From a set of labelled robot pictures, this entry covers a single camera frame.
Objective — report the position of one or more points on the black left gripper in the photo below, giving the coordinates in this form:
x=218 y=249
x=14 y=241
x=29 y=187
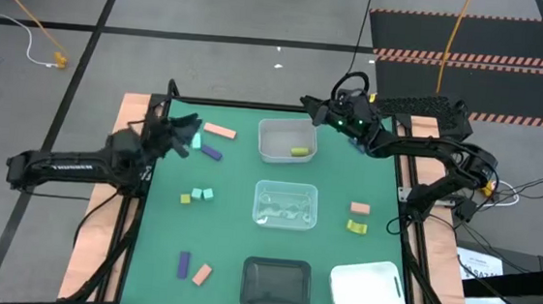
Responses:
x=161 y=138

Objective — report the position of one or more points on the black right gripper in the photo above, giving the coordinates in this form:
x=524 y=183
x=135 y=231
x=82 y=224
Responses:
x=352 y=114

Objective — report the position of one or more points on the purple foam block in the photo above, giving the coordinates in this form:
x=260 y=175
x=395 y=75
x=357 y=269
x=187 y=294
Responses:
x=183 y=265
x=211 y=152

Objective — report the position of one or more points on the small yellow foam cube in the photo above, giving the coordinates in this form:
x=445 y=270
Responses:
x=185 y=198

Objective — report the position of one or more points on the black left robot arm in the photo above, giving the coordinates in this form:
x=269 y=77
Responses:
x=66 y=167

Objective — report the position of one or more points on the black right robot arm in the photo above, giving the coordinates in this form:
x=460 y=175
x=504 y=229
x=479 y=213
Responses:
x=427 y=147

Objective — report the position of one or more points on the teal foam block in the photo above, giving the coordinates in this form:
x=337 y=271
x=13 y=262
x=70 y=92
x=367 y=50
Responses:
x=196 y=140

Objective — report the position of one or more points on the long orange foam block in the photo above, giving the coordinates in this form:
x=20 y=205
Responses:
x=220 y=130

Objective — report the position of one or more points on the yellow foam cylinder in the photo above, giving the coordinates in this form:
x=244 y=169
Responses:
x=299 y=151

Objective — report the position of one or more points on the teal foam cube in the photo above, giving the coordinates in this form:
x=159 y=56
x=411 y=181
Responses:
x=196 y=193
x=208 y=194

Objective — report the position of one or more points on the clear plastic bin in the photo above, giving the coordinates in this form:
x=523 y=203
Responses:
x=285 y=204

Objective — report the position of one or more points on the black perforated plate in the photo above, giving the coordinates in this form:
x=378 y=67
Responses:
x=421 y=105

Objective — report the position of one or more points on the green table mat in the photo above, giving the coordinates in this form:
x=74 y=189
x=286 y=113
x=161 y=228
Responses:
x=231 y=236

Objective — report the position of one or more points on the yellow arch foam block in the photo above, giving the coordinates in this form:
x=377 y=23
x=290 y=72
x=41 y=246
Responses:
x=357 y=227

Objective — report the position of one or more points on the black striped-edge floor mat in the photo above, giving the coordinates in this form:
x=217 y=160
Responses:
x=465 y=36
x=499 y=90

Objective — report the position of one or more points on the dark translucent plastic bin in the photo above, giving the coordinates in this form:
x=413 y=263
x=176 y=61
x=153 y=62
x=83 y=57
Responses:
x=275 y=284

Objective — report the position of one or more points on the yellow clamp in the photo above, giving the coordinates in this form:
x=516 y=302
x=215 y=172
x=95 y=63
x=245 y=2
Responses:
x=487 y=189

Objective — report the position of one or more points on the white paper sheet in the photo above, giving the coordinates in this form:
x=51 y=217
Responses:
x=483 y=273

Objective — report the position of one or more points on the grey metal bracket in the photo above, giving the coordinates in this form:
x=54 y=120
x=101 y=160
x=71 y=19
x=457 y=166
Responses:
x=403 y=194

